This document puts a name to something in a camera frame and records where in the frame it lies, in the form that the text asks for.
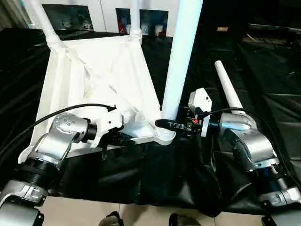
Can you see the white plastic table top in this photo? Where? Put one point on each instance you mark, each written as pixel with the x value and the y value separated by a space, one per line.
pixel 94 75

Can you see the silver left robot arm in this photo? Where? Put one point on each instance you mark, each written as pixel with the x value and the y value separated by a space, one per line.
pixel 51 146

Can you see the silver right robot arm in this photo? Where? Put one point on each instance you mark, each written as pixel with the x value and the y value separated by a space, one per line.
pixel 249 141

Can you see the person's black shoes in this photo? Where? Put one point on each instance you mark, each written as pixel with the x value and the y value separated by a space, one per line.
pixel 186 220
pixel 111 219

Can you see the small yellow tag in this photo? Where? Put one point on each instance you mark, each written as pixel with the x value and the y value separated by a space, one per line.
pixel 222 29

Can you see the red bottle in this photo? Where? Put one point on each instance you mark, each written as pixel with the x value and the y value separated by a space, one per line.
pixel 124 26

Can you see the white cabinet with glass doors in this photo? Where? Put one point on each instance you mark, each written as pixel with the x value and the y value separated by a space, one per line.
pixel 94 12

